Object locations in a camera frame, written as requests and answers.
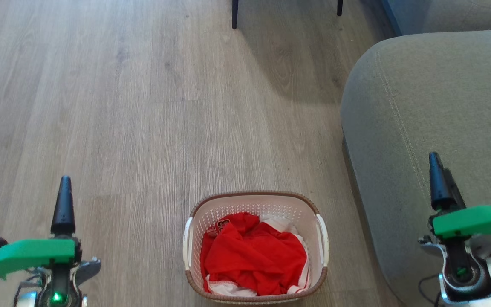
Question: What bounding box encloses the green and grey right gripper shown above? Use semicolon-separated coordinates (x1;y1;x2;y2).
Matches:
418;152;491;301

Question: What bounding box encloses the green and grey left gripper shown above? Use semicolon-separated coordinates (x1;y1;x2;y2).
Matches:
0;176;101;307

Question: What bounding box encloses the white plastic laundry basket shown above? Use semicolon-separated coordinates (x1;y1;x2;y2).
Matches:
182;191;329;305

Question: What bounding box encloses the grey fabric sofa seat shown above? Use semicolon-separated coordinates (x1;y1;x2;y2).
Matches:
340;28;491;307

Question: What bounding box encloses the grey sofa back cushion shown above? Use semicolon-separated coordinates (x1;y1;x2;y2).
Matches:
400;0;491;36

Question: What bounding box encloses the dark blue sofa side panel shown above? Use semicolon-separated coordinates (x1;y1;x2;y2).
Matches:
380;0;404;37

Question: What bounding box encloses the red jersey garment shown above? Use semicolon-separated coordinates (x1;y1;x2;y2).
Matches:
200;212;308;296

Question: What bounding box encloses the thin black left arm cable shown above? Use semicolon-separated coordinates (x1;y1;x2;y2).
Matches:
13;273;43;307

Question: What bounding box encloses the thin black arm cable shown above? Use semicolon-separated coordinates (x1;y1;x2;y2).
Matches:
418;275;442;306
13;273;43;307

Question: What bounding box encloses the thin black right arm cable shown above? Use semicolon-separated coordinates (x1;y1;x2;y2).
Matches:
418;275;442;306

